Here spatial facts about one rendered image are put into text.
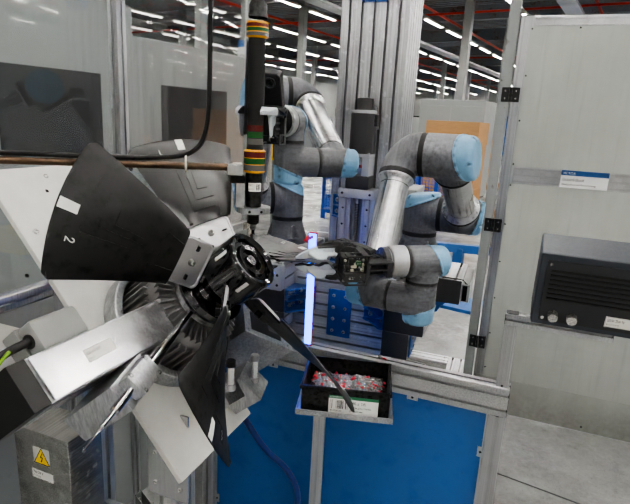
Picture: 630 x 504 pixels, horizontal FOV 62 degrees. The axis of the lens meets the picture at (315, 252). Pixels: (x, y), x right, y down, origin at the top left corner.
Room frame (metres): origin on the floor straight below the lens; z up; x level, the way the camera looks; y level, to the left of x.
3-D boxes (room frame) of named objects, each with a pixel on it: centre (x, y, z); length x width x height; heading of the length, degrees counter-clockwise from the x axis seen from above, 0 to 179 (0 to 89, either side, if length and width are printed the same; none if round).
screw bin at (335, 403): (1.20, -0.10, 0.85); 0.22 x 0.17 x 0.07; 84
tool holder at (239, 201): (1.08, 0.14, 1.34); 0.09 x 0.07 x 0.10; 104
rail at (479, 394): (1.38, -0.09, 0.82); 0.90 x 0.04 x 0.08; 69
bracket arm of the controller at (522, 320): (1.19, -0.59, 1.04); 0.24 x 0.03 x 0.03; 69
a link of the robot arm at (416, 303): (1.22, -0.24, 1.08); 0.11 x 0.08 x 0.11; 67
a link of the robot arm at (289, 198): (1.95, 0.12, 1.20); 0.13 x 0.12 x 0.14; 106
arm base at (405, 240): (1.79, -0.36, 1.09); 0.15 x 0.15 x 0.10
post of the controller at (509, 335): (1.22, -0.49, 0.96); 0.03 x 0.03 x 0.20; 69
